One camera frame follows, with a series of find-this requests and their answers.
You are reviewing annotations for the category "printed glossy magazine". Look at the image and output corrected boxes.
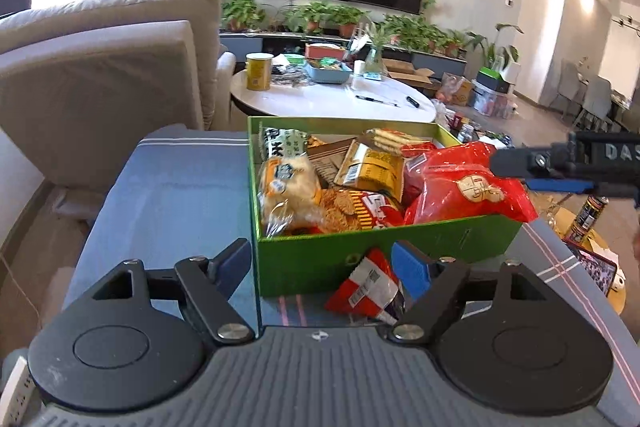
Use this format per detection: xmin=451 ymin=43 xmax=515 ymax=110
xmin=562 ymin=239 xmax=620 ymax=299

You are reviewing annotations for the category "golden bread snack packet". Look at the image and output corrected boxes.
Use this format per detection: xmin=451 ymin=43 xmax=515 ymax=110
xmin=259 ymin=155 xmax=325 ymax=239

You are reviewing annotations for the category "beige armchair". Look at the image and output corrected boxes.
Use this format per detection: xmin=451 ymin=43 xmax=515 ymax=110
xmin=0 ymin=0 xmax=237 ymax=228

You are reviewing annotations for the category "blue striped tablecloth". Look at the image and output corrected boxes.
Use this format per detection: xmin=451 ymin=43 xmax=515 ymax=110
xmin=60 ymin=127 xmax=640 ymax=408

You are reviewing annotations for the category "brown paper snack packet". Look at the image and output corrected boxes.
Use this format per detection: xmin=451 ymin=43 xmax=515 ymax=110
xmin=305 ymin=138 xmax=362 ymax=184

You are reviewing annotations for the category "black drink can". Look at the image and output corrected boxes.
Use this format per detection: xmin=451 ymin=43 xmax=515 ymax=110
xmin=570 ymin=196 xmax=608 ymax=243

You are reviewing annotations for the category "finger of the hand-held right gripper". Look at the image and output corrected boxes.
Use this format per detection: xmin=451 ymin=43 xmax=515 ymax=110
xmin=488 ymin=142 xmax=575 ymax=181
xmin=524 ymin=177 xmax=597 ymax=194

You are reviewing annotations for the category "golden yellow snack packet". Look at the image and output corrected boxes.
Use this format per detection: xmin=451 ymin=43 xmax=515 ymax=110
xmin=333 ymin=139 xmax=406 ymax=204

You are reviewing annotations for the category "cluster of small bottles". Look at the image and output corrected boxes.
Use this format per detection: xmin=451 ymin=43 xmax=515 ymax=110
xmin=449 ymin=116 xmax=481 ymax=142

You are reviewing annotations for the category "orange red box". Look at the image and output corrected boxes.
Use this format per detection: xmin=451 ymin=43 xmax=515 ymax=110
xmin=305 ymin=43 xmax=346 ymax=60

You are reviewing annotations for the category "clear storage bin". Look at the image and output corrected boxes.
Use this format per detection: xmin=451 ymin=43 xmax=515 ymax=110
xmin=472 ymin=82 xmax=518 ymax=118

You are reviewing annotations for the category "white round coffee table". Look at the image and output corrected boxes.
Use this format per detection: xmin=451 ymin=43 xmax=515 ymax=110
xmin=230 ymin=67 xmax=437 ymax=124

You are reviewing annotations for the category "yellow round mat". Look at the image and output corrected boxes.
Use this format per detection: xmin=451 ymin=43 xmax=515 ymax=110
xmin=547 ymin=207 xmax=627 ymax=318

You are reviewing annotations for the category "large red snack bag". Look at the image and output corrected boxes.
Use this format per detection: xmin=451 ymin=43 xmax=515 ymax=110
xmin=401 ymin=141 xmax=539 ymax=228

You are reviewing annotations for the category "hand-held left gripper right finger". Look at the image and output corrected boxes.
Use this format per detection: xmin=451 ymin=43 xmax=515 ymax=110
xmin=389 ymin=241 xmax=551 ymax=345

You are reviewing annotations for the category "row of potted green plants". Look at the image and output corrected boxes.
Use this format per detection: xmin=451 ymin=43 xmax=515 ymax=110
xmin=220 ymin=0 xmax=473 ymax=58

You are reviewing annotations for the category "small red packet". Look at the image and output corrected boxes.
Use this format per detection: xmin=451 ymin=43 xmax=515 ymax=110
xmin=400 ymin=143 xmax=438 ymax=160

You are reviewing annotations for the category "grey dining chair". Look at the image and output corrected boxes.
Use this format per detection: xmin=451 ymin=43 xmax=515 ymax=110
xmin=552 ymin=59 xmax=583 ymax=108
xmin=575 ymin=74 xmax=616 ymax=128

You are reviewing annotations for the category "tall leafy floor plant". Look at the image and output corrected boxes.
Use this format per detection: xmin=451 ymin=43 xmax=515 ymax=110
xmin=467 ymin=23 xmax=523 ymax=72

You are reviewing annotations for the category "blue tray on table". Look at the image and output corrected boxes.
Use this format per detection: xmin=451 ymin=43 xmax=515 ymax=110
xmin=305 ymin=57 xmax=353 ymax=85

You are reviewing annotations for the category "open cardboard box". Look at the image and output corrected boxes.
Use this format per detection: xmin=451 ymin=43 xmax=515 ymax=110
xmin=382 ymin=57 xmax=436 ymax=88

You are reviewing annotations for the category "white floor cable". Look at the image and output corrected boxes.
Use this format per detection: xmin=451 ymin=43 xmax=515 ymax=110
xmin=0 ymin=252 xmax=36 ymax=323

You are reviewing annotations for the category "red and white snack packet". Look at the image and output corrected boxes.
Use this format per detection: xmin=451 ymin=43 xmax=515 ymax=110
xmin=325 ymin=248 xmax=407 ymax=325

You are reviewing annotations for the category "plastic bag of fruit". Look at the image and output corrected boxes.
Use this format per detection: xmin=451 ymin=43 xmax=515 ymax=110
xmin=435 ymin=74 xmax=473 ymax=108

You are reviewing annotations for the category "glass vase with plant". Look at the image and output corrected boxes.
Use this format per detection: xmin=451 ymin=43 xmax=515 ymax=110
xmin=357 ymin=22 xmax=396 ymax=75

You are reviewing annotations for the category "black pen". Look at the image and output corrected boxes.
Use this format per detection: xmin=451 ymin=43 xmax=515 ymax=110
xmin=355 ymin=94 xmax=399 ymax=108

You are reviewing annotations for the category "yellow can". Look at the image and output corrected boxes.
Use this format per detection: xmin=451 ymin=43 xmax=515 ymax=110
xmin=245 ymin=53 xmax=275 ymax=92

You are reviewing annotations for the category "green cardboard box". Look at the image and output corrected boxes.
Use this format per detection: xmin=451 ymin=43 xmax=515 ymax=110
xmin=247 ymin=116 xmax=523 ymax=299

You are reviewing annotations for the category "long television cabinet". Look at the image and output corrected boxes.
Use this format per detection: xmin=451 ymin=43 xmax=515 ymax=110
xmin=220 ymin=31 xmax=468 ymax=82

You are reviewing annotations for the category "green and black box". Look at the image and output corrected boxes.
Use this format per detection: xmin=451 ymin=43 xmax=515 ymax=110
xmin=475 ymin=68 xmax=506 ymax=92

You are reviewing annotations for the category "white power strip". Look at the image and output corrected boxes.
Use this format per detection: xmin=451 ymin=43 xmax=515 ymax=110
xmin=0 ymin=354 xmax=36 ymax=427

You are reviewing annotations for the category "clear drinking glass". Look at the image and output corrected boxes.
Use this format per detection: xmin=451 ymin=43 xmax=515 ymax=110
xmin=545 ymin=194 xmax=566 ymax=229

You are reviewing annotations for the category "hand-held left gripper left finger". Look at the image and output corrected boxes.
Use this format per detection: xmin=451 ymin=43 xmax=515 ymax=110
xmin=90 ymin=237 xmax=256 ymax=347

